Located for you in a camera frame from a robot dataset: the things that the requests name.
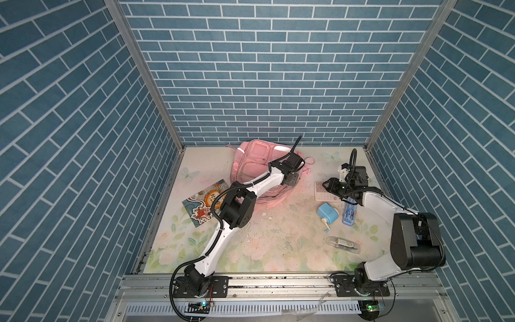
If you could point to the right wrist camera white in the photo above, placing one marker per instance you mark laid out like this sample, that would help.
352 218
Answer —
343 174

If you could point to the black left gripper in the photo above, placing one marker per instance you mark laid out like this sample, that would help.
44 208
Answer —
293 179

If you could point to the light blue pencil sharpener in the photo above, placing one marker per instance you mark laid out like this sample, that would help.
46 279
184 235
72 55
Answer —
328 215

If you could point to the colourful comic book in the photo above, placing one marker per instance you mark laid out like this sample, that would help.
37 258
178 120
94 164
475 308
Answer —
198 206

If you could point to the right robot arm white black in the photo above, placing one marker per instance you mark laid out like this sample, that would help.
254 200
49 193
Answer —
416 244

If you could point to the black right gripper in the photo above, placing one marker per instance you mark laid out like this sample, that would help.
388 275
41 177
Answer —
332 186

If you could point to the blue geometry set case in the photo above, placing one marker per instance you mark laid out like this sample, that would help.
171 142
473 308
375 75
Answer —
350 211

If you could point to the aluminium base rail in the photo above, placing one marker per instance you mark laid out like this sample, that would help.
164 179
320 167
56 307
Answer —
317 296

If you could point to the pink student backpack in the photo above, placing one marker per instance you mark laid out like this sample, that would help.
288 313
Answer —
251 160

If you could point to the pink white calculator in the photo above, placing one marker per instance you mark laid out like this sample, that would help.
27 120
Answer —
322 195

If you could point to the clear plastic pencil case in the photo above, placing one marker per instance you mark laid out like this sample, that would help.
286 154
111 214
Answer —
343 244

